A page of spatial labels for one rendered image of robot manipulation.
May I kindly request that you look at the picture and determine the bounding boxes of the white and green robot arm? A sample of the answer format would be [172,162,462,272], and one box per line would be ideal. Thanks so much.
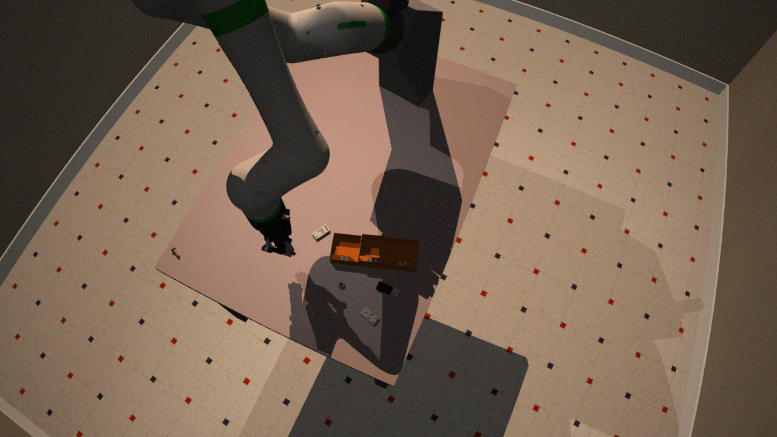
[132,0,409,232]

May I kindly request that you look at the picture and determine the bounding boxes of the brown rack of bins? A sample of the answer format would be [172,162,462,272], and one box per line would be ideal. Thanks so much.
[330,232,419,272]

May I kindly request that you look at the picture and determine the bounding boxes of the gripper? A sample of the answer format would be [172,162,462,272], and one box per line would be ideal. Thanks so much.
[260,219,294,257]

